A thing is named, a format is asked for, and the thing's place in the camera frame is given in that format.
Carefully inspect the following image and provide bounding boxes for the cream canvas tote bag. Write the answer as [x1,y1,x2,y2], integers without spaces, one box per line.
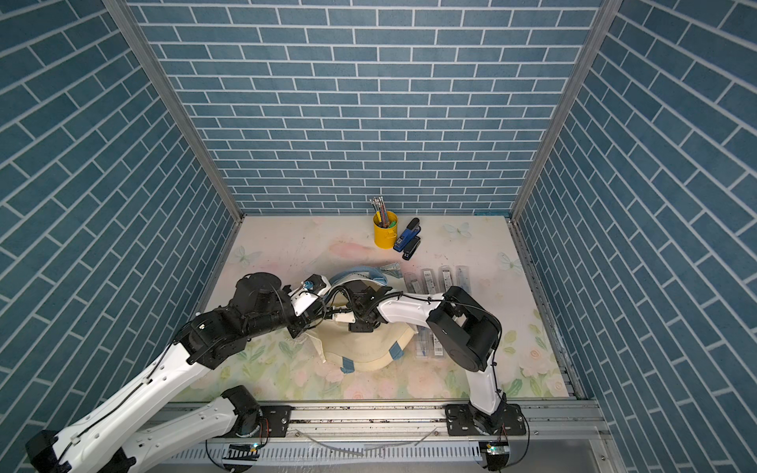
[305,262,418,374]

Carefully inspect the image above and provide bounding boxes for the clear compass set case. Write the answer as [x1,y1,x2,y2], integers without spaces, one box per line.
[421,269,438,295]

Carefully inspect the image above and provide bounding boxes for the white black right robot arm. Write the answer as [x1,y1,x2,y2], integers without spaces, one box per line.
[326,279,528,438]

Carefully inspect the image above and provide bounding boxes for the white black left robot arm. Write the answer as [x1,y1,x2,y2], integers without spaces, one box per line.
[26,272,330,472]

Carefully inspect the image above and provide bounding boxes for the black stapler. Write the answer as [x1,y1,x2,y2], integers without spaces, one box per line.
[402,236,421,260]

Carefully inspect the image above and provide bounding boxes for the yellow pencil cup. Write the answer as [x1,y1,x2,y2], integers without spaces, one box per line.
[373,211,398,250]

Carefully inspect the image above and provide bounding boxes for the blue stapler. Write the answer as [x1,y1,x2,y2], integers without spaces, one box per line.
[393,218,421,252]

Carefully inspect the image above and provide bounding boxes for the pencils in cup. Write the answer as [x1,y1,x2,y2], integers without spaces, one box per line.
[370,196,392,229]

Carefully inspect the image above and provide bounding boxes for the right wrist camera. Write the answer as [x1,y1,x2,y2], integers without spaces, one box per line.
[331,311,356,323]

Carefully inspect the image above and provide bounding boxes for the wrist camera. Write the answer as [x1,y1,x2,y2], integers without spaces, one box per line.
[331,311,356,323]
[290,274,331,317]

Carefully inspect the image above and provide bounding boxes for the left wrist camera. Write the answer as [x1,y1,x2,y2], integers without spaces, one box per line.
[290,274,331,317]

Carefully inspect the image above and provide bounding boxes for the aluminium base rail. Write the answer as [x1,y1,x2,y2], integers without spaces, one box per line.
[158,398,625,472]

